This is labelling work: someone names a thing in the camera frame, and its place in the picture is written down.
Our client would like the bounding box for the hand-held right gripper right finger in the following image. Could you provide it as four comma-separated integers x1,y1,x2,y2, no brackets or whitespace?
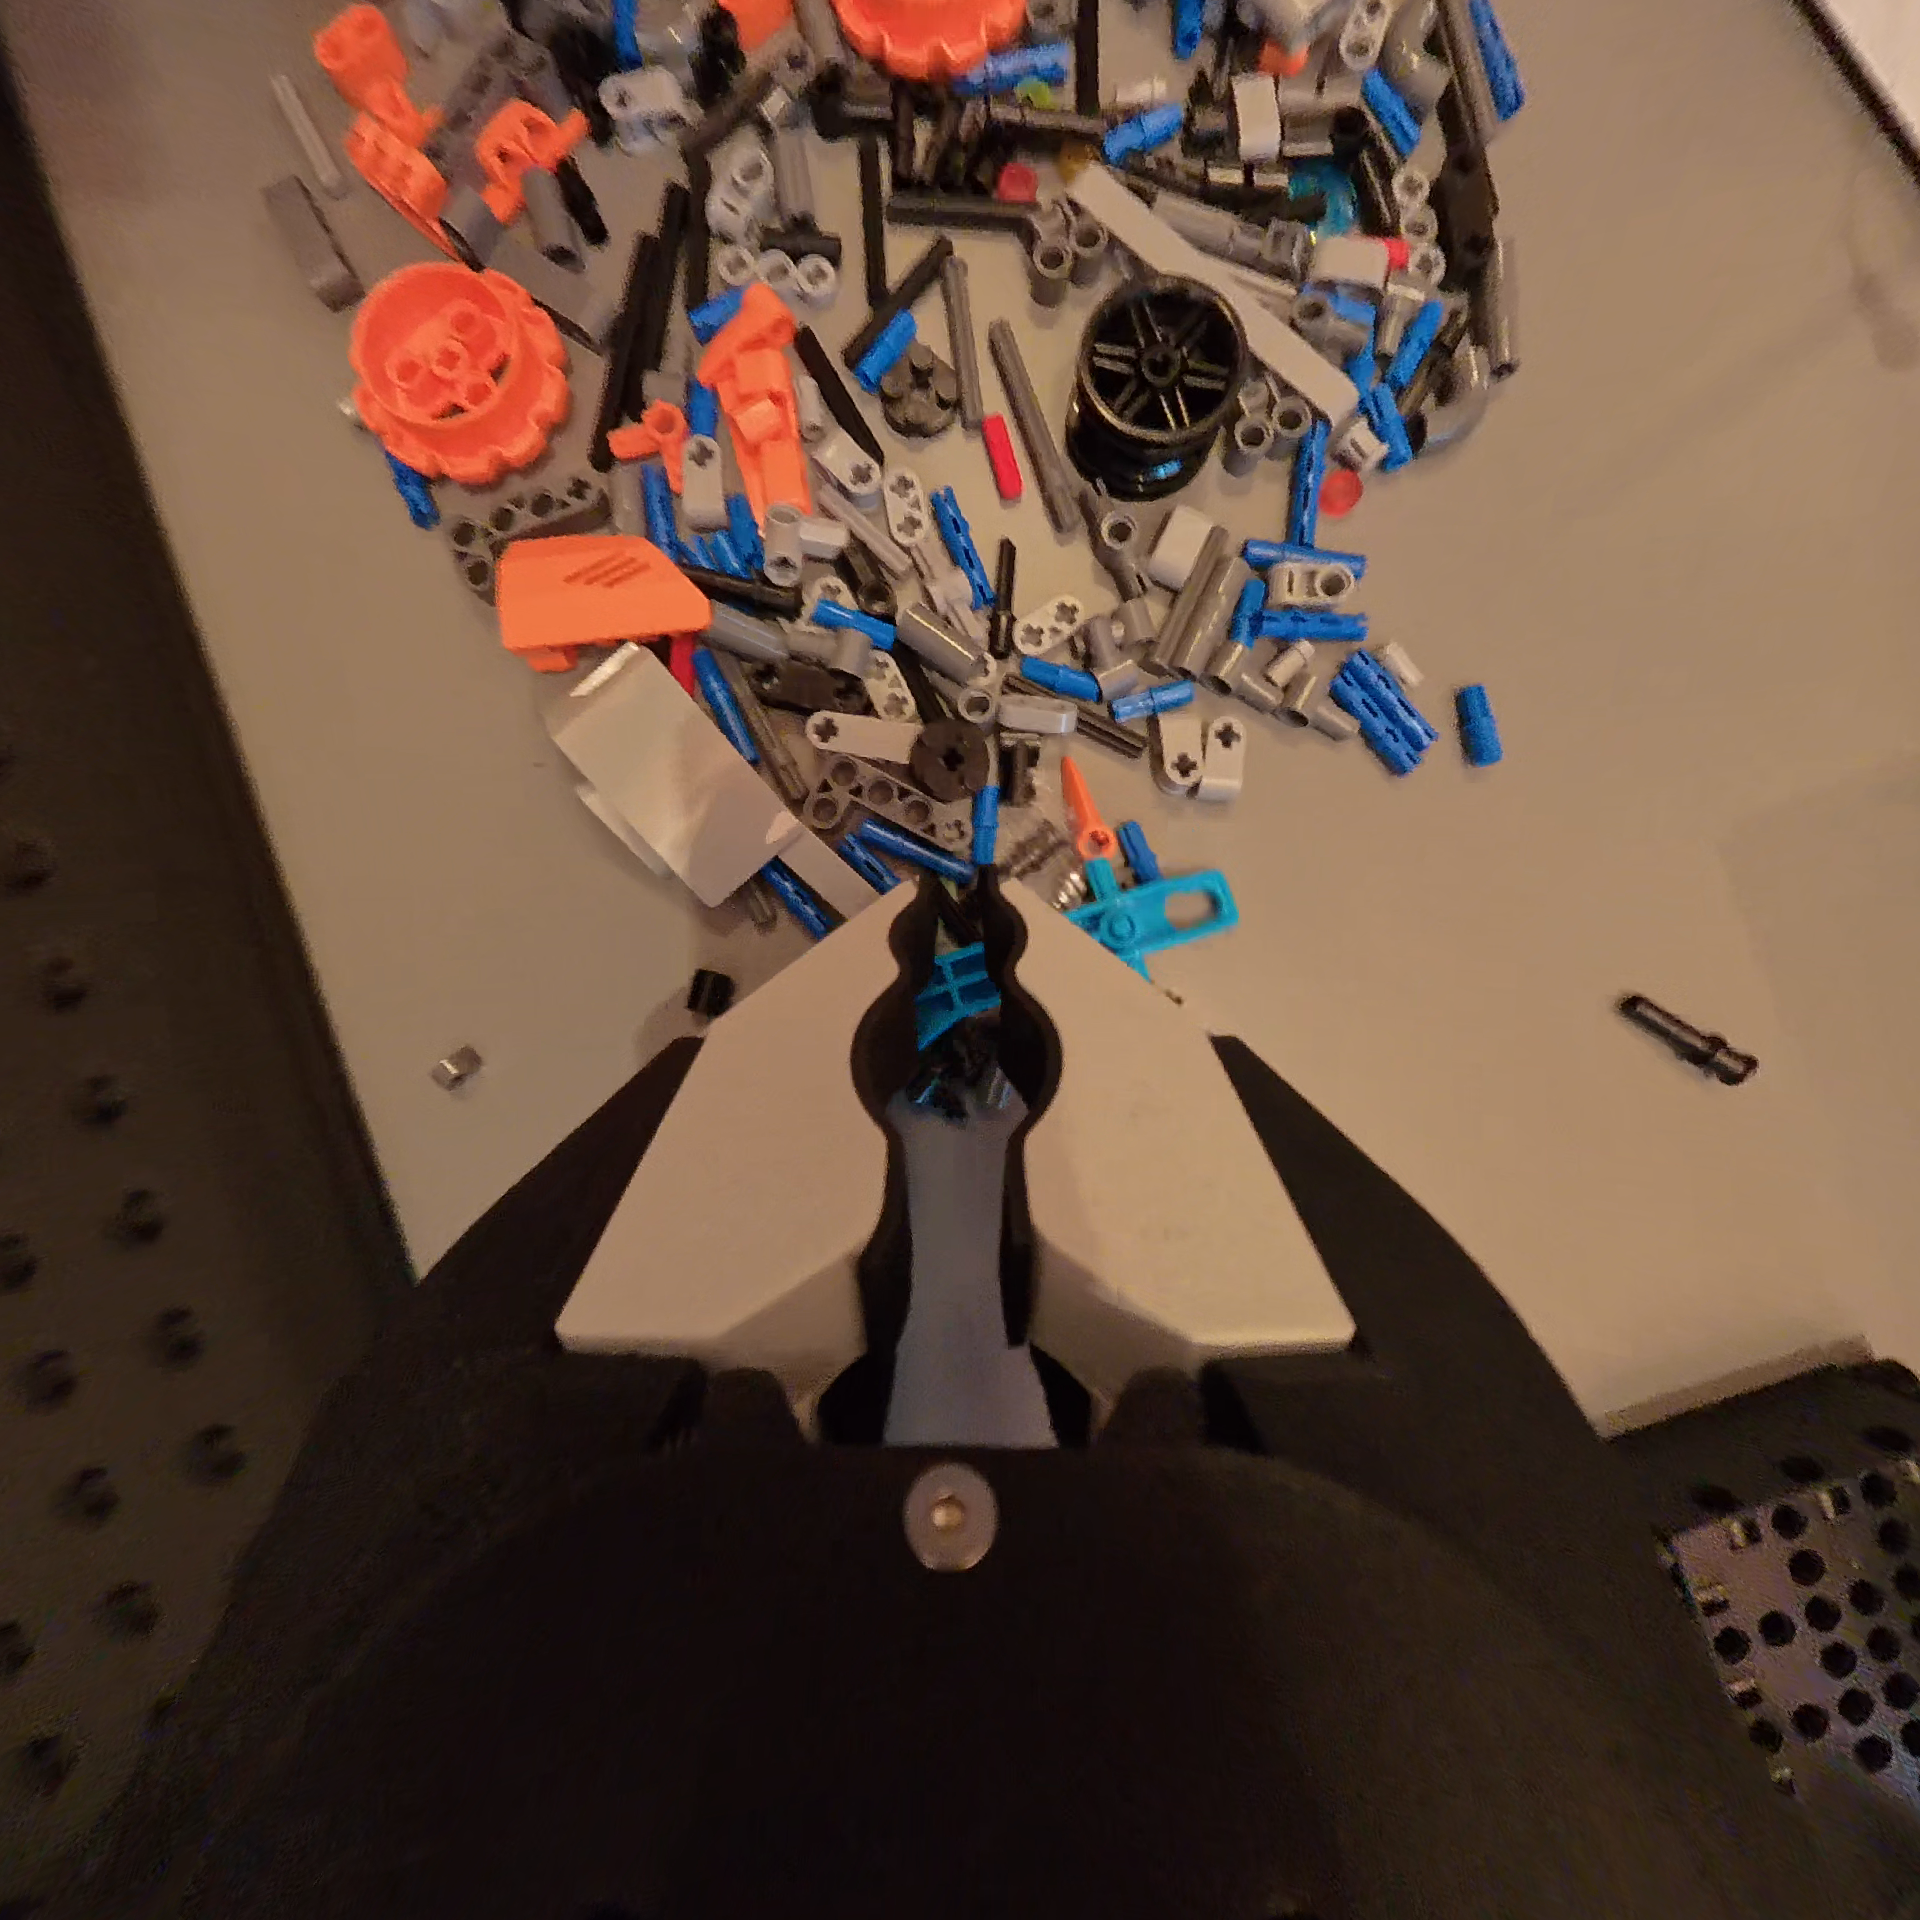
967,891,1353,1436

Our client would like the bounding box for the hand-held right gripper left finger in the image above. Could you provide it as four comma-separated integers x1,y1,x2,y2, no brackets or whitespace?
562,895,963,1441

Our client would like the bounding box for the turquoise connector piece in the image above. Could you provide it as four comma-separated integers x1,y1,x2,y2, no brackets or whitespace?
1065,854,1239,963

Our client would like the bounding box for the pile of plastic building pieces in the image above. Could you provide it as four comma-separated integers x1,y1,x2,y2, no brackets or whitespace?
265,0,1532,947

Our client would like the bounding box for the white panel piece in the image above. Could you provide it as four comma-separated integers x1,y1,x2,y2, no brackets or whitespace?
547,647,807,902

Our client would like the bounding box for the black axle pin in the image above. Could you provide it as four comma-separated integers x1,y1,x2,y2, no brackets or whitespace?
1624,993,1760,1081

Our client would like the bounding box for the orange panel piece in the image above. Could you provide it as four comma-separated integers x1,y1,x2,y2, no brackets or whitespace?
497,535,716,672

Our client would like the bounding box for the black spoked wheel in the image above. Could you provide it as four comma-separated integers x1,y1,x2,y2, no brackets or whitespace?
1073,271,1258,503

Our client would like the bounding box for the dark grey block piece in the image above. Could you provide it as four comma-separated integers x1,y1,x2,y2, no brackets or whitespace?
265,175,369,302

